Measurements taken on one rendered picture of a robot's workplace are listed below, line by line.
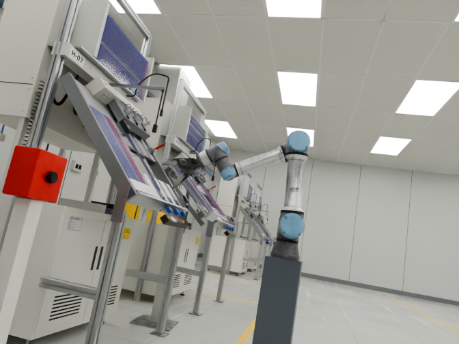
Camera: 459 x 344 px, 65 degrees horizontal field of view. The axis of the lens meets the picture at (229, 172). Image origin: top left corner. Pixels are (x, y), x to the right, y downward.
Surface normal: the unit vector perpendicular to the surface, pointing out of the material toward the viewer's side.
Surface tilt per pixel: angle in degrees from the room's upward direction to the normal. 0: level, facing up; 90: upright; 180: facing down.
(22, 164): 90
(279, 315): 90
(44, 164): 90
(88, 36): 90
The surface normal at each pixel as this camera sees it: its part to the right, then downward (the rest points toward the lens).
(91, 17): -0.21, -0.21
